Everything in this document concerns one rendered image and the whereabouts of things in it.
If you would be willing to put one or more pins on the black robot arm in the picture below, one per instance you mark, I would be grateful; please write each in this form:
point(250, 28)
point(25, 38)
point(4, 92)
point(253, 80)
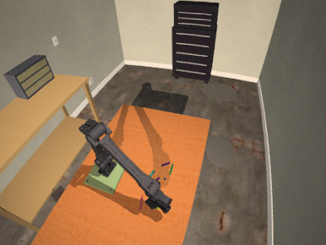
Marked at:
point(112, 151)

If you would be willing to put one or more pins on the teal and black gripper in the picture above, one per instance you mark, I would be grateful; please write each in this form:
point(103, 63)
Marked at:
point(147, 201)

